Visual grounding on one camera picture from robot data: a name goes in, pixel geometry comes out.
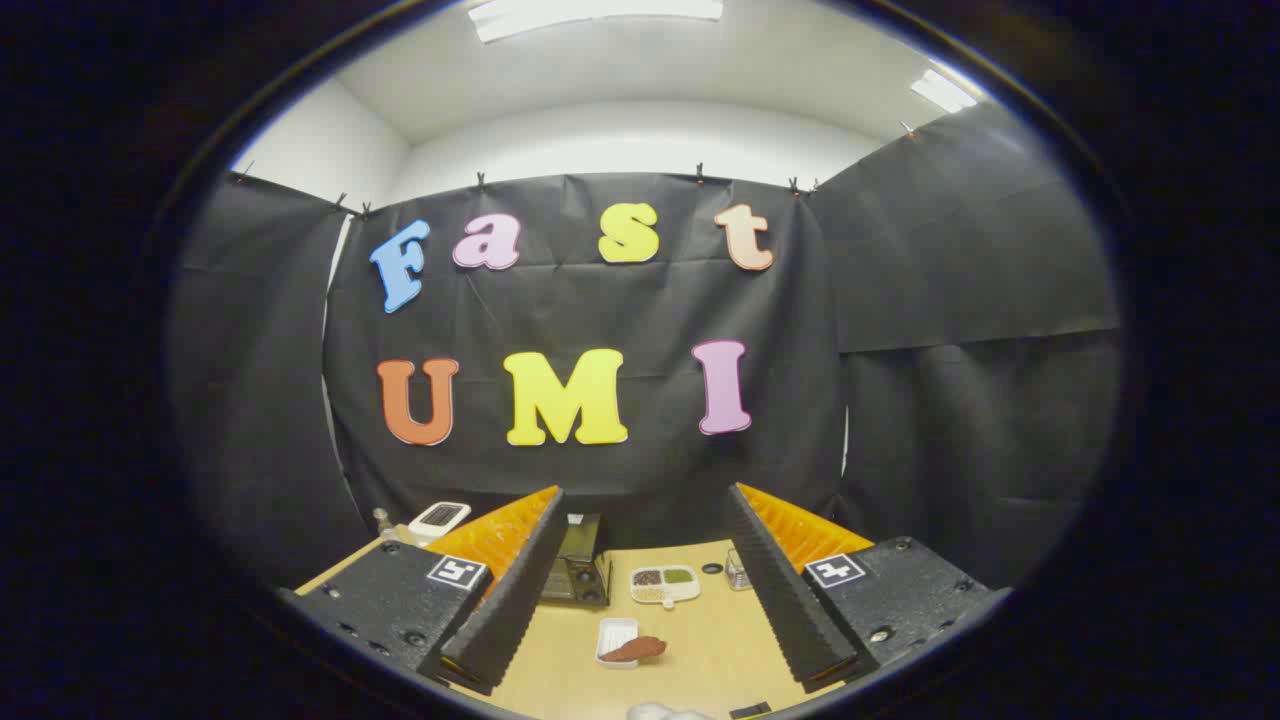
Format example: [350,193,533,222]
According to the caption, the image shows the black toaster oven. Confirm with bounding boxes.
[540,513,613,607]

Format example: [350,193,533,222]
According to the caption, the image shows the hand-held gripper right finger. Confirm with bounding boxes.
[725,482,1011,695]

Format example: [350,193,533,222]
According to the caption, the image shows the white toaster appliance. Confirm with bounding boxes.
[407,501,472,546]

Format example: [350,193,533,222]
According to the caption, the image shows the white divided bean dish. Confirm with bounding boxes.
[630,565,701,609]

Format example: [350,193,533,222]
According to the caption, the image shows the small ceiling light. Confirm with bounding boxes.
[910,68,979,114]

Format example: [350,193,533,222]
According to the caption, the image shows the long ceiling light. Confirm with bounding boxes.
[468,0,723,43]

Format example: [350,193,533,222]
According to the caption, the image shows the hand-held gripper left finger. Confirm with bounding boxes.
[278,486,566,697]

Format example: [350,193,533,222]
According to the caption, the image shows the white rectangular tray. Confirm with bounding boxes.
[596,617,639,668]

